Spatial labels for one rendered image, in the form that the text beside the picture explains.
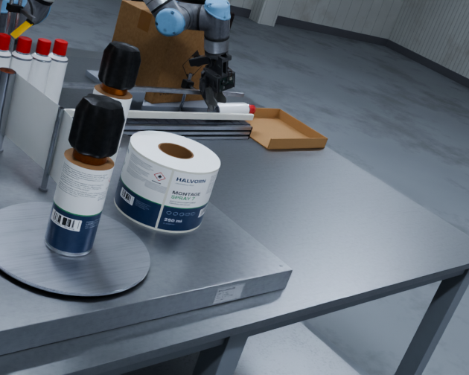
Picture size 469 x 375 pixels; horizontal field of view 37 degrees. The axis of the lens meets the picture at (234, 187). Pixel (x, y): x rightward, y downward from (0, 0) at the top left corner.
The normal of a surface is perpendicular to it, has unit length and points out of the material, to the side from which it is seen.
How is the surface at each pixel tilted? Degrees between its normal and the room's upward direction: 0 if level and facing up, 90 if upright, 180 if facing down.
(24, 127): 90
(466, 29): 90
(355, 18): 90
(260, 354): 0
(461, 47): 90
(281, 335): 0
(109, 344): 0
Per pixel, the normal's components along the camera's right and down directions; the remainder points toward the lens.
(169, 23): -0.18, 0.35
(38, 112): -0.67, 0.09
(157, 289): 0.30, -0.87
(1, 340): 0.63, 0.48
